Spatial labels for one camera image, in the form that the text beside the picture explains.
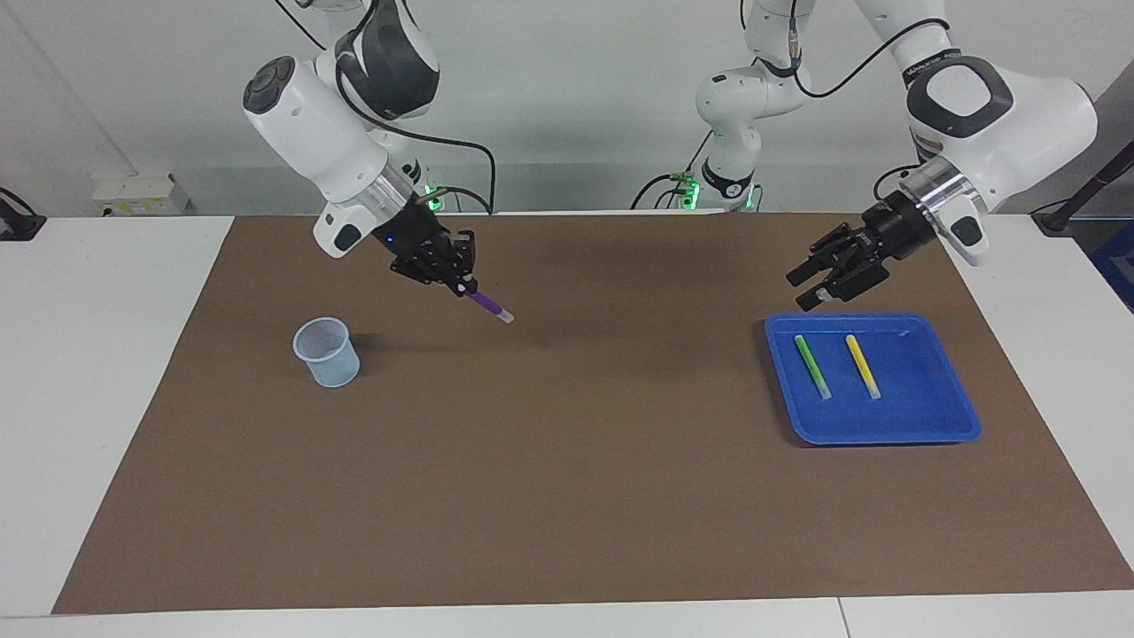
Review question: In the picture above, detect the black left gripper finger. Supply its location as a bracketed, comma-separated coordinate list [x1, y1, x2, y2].
[796, 257, 889, 311]
[787, 223, 874, 286]

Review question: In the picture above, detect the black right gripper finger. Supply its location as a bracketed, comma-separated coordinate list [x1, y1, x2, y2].
[447, 230, 478, 283]
[394, 264, 469, 298]

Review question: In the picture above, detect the purple pen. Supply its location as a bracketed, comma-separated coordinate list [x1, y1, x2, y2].
[465, 288, 515, 324]

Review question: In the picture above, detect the yellow pen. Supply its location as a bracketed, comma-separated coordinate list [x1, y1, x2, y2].
[845, 334, 882, 401]

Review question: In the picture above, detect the green pen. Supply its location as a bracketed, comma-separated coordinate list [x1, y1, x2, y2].
[794, 334, 833, 401]

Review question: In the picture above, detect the blue plastic tray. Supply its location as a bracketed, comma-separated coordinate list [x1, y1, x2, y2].
[764, 312, 983, 446]

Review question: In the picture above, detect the pale blue mesh pen cup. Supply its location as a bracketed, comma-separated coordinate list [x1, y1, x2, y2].
[292, 316, 361, 389]

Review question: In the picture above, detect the black stand pole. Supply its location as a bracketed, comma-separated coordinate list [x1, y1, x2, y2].
[1030, 142, 1134, 236]

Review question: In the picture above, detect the brown table mat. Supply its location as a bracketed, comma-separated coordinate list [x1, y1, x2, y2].
[51, 213, 1134, 615]

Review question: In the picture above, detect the blue crate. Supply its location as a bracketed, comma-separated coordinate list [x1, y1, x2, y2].
[1091, 222, 1134, 311]

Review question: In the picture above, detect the black table clamp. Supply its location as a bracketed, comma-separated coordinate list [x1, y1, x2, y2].
[0, 188, 47, 242]

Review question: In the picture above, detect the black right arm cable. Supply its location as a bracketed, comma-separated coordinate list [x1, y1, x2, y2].
[275, 0, 497, 216]

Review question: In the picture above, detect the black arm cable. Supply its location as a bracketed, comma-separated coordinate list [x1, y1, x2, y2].
[780, 0, 953, 203]
[275, 0, 497, 216]

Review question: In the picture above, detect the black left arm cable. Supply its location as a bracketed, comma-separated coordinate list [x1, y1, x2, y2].
[780, 0, 953, 203]

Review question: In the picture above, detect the black base cable bundle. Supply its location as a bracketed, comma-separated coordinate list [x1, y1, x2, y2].
[631, 131, 714, 211]

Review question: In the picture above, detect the white wall box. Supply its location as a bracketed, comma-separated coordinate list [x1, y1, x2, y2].
[93, 173, 191, 216]

